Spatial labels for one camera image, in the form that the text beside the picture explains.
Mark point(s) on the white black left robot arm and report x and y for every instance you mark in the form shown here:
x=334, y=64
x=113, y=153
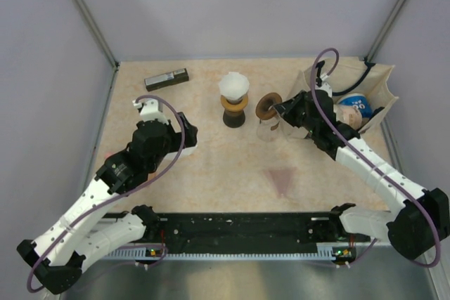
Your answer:
x=60, y=256

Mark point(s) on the right corner aluminium post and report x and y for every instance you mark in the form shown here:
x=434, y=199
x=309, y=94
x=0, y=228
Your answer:
x=385, y=30

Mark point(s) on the black carafe with red lid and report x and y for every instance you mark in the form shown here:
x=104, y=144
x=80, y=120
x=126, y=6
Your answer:
x=233, y=119

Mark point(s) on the clear glass beaker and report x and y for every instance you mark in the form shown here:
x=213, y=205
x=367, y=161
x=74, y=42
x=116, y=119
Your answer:
x=267, y=129

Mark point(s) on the pink glass dripper cone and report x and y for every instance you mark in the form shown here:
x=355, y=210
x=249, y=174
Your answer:
x=281, y=179

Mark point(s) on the black rectangular box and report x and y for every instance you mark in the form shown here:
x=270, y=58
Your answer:
x=166, y=79

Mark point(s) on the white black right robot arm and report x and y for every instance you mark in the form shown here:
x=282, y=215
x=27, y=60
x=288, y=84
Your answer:
x=416, y=219

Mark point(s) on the corner aluminium post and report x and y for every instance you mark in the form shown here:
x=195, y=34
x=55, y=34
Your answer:
x=95, y=32
x=385, y=30

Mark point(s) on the blue white packet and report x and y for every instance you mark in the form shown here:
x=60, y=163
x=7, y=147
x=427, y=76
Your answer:
x=358, y=101

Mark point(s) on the grey cable duct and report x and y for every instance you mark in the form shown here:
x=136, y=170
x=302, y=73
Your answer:
x=320, y=252

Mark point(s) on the beige canvas tote bag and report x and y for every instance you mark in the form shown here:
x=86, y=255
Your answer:
x=355, y=76

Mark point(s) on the left corner aluminium post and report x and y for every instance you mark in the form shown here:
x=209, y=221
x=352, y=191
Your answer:
x=95, y=32

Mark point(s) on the white paper coffee filter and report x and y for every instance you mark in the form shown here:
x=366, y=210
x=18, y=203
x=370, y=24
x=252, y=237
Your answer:
x=188, y=151
x=233, y=86

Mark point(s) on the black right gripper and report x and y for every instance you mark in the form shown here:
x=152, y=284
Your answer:
x=288, y=108

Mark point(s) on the beige round package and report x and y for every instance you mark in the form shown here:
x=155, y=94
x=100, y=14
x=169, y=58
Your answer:
x=349, y=115

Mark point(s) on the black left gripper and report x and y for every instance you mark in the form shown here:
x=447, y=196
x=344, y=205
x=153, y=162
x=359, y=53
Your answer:
x=190, y=133

